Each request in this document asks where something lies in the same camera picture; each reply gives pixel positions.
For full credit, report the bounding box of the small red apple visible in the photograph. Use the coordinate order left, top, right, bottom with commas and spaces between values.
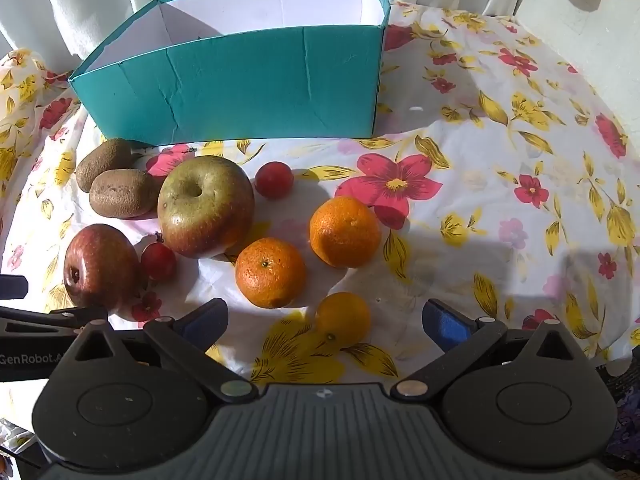
63, 224, 141, 311

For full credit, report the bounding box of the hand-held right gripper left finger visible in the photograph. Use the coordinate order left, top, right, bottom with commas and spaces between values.
75, 298, 254, 404

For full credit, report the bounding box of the large green-red apple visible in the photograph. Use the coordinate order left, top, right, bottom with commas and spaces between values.
157, 155, 256, 260

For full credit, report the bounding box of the teal cardboard box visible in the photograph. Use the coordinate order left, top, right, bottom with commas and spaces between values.
67, 0, 392, 145

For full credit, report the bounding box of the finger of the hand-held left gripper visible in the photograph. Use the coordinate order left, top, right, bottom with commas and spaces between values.
0, 275, 29, 299
0, 305, 109, 335

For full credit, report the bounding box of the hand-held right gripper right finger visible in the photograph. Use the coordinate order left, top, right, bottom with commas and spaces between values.
391, 298, 576, 404

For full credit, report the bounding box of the orange tangerine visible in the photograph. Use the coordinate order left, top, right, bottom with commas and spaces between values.
235, 237, 307, 309
309, 196, 382, 269

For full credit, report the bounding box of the white curtain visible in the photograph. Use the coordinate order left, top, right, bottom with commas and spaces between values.
0, 0, 533, 63

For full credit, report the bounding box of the brown kiwi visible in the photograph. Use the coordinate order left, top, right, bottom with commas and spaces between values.
89, 169, 164, 219
75, 138, 135, 193

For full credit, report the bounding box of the dark patterned cloth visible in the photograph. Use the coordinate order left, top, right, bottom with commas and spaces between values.
597, 357, 640, 463

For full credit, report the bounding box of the small yellow-orange citrus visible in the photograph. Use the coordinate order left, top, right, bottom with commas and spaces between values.
315, 292, 372, 349

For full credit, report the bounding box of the floral tablecloth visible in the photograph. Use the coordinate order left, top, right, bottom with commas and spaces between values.
0, 0, 640, 466

